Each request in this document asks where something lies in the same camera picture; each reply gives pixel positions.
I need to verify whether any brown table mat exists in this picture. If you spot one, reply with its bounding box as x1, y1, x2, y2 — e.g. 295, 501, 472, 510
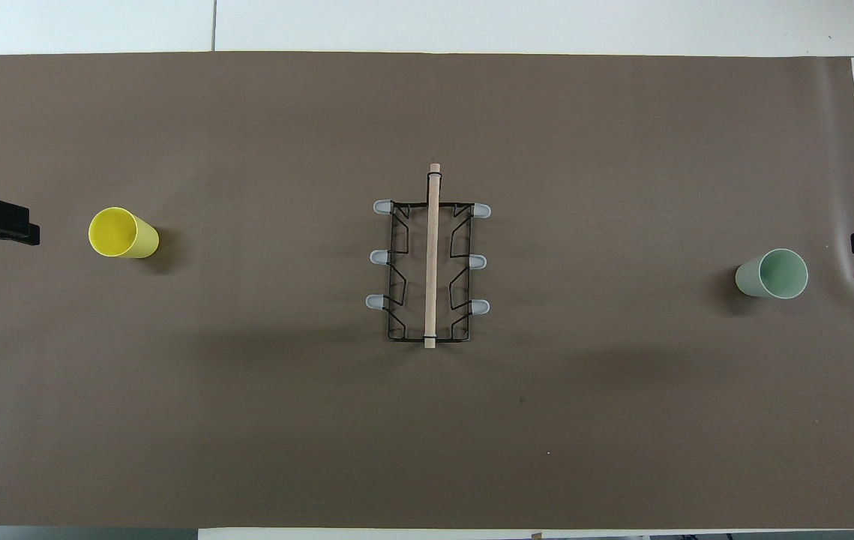
0, 51, 854, 530

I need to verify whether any black wire cup rack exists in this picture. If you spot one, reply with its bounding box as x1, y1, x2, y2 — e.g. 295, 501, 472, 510
366, 163, 492, 350

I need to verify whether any yellow plastic cup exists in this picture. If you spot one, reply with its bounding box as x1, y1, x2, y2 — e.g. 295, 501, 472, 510
88, 207, 160, 260

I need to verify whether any pale green plastic cup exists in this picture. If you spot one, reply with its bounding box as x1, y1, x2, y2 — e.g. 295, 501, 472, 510
735, 248, 809, 300

